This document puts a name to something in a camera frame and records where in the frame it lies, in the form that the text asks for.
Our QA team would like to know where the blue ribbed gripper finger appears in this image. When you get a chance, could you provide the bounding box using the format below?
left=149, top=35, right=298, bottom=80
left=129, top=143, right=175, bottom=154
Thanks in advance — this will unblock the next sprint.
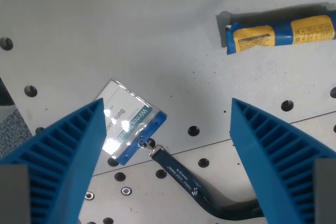
left=229, top=98, right=336, bottom=224
left=0, top=98, right=107, bottom=224

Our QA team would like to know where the name badge in clear holder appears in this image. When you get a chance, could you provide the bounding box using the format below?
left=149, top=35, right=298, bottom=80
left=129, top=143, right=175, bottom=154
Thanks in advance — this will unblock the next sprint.
left=94, top=77, right=168, bottom=166

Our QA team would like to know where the blue and yellow wrapped packet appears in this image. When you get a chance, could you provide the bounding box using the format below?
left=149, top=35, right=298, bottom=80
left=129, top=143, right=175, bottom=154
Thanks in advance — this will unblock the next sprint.
left=225, top=10, right=336, bottom=56

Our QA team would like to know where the dark blue printed lanyard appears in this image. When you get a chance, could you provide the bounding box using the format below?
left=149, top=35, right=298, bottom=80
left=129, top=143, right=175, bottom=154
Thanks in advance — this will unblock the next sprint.
left=137, top=137, right=265, bottom=220

